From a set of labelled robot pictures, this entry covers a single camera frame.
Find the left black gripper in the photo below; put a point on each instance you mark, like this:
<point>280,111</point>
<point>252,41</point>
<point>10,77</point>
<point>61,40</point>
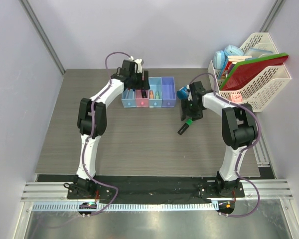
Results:
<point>142,84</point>

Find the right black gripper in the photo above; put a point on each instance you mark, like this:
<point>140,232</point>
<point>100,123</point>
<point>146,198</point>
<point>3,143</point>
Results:
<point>185,104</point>

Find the green capped black highlighter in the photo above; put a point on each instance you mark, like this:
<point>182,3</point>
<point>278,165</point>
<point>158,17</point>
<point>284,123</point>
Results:
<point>185,126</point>

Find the blue round tape dispenser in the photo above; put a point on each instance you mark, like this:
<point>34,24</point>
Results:
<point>183,93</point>

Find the light blue drawer box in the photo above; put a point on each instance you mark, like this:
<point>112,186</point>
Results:
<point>155,92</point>
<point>130,102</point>

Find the purple plastic drawer box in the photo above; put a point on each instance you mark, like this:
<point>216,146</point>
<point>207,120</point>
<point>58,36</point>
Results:
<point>168,92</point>

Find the purple capped black highlighter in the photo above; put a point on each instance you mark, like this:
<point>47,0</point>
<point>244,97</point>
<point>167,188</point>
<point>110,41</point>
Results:
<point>144,94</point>

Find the pink plastic drawer box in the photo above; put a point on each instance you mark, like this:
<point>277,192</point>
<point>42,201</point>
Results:
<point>140,102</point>

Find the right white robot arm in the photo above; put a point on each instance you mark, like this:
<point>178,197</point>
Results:
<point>238,126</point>

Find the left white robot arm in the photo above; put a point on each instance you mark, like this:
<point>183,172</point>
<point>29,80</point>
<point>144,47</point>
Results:
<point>92,123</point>

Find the pink eraser box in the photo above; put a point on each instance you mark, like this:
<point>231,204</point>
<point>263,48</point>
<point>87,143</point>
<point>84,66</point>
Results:
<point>236,98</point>

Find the blue headphones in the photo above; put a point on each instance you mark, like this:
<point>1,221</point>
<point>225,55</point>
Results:
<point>221,56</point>

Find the red plastic folder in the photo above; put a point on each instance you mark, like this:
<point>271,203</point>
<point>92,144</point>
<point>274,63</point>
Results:
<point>254,74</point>

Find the stack of books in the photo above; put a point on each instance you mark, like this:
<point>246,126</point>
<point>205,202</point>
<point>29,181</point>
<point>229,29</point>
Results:
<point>230,62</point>

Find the white mesh file organizer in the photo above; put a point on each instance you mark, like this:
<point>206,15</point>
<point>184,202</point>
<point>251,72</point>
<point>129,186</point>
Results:
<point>258,79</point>

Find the green plastic folder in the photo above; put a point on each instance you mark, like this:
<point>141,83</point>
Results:
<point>235,68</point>

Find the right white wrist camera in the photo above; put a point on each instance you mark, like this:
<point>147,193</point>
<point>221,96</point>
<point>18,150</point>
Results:
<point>189,93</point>

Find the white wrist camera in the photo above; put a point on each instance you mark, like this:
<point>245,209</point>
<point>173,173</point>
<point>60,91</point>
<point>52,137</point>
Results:
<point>139,64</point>
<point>189,93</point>

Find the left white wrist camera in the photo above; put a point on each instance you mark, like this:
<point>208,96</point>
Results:
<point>139,64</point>

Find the white slotted cable duct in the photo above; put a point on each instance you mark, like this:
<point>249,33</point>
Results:
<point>88,207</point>

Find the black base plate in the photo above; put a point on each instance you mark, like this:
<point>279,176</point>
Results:
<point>151,189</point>

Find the aluminium rail frame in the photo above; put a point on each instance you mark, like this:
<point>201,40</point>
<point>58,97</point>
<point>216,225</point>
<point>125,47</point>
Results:
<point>265,212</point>

